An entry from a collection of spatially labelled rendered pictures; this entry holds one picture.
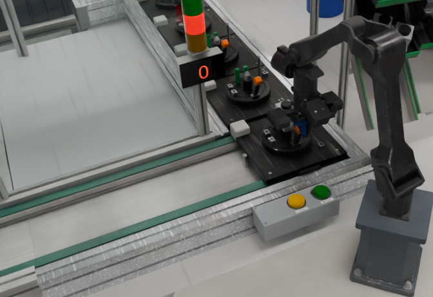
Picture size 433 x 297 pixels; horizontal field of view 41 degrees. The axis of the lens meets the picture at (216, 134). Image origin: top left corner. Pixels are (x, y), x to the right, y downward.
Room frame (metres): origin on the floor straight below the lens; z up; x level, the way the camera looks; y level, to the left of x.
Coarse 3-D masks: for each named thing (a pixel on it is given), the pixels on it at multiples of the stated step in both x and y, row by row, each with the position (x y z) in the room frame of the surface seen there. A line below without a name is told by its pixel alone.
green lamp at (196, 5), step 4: (184, 0) 1.26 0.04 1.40; (188, 0) 1.25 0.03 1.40; (192, 0) 1.25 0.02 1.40; (196, 0) 1.25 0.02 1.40; (200, 0) 1.26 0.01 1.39; (184, 4) 1.26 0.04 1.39; (188, 4) 1.25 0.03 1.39; (192, 4) 1.25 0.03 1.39; (196, 4) 1.25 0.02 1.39; (200, 4) 1.26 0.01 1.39; (184, 8) 1.26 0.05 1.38; (188, 8) 1.25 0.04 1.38; (192, 8) 1.25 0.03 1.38; (196, 8) 1.25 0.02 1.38; (200, 8) 1.26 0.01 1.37; (184, 12) 1.26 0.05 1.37; (188, 12) 1.25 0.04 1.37; (192, 12) 1.25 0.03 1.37; (196, 12) 1.25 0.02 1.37; (200, 12) 1.26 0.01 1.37; (192, 16) 1.25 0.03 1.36
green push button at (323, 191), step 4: (316, 188) 1.02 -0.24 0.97; (320, 188) 1.02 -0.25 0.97; (324, 188) 1.02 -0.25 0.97; (328, 188) 1.02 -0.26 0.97; (316, 192) 1.01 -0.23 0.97; (320, 192) 1.01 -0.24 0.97; (324, 192) 1.01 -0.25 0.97; (328, 192) 1.01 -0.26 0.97; (316, 196) 1.00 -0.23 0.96; (320, 196) 1.00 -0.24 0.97; (324, 196) 0.99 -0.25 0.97
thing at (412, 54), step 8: (360, 0) 1.41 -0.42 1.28; (368, 0) 1.41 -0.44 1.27; (360, 8) 1.39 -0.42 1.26; (368, 8) 1.38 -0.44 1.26; (376, 8) 1.38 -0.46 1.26; (384, 8) 1.38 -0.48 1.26; (392, 8) 1.38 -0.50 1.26; (400, 8) 1.35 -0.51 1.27; (368, 16) 1.36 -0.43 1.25; (392, 16) 1.36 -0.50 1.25; (400, 16) 1.34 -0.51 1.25; (392, 24) 1.33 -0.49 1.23; (360, 40) 1.29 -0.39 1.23; (408, 48) 1.26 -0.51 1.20; (416, 48) 1.24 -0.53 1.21; (408, 56) 1.23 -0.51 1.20; (416, 56) 1.24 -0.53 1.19
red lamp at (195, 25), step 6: (186, 18) 1.26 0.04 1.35; (192, 18) 1.25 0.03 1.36; (198, 18) 1.25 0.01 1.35; (186, 24) 1.26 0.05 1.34; (192, 24) 1.25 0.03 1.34; (198, 24) 1.25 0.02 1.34; (204, 24) 1.27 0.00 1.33; (186, 30) 1.26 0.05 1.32; (192, 30) 1.25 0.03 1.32; (198, 30) 1.25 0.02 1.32; (204, 30) 1.26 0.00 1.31
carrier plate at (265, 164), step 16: (256, 128) 1.29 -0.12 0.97; (320, 128) 1.26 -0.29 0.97; (240, 144) 1.23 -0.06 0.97; (256, 144) 1.22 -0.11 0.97; (336, 144) 1.18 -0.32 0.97; (256, 160) 1.15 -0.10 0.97; (272, 160) 1.14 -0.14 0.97; (288, 160) 1.14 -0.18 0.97; (304, 160) 1.13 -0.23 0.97; (320, 160) 1.12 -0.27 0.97; (336, 160) 1.14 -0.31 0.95; (272, 176) 1.08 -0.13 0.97; (288, 176) 1.09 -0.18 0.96
